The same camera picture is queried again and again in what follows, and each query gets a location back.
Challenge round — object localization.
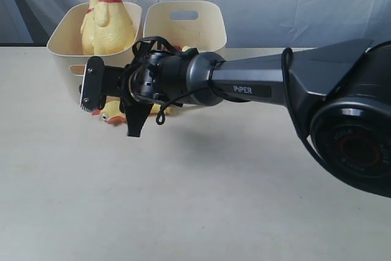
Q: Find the yellow rubber chicken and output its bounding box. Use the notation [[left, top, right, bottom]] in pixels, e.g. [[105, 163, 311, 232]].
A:
[[93, 0, 136, 56], [80, 0, 98, 56]]

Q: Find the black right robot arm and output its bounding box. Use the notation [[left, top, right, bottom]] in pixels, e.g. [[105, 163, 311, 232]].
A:
[[102, 38, 390, 197]]

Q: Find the detached yellow chicken head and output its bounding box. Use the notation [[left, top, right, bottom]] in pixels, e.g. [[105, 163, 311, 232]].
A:
[[91, 100, 172, 125]]

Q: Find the cream bin marked O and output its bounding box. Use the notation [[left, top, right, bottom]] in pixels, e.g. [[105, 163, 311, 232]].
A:
[[46, 2, 143, 106]]

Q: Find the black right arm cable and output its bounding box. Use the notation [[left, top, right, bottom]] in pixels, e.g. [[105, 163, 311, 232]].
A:
[[122, 36, 294, 127]]

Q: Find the cream bin marked X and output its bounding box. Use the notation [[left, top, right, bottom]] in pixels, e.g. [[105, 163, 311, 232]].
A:
[[143, 1, 227, 54]]

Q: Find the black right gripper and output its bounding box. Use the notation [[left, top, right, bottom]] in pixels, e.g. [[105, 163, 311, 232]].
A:
[[102, 51, 190, 139]]

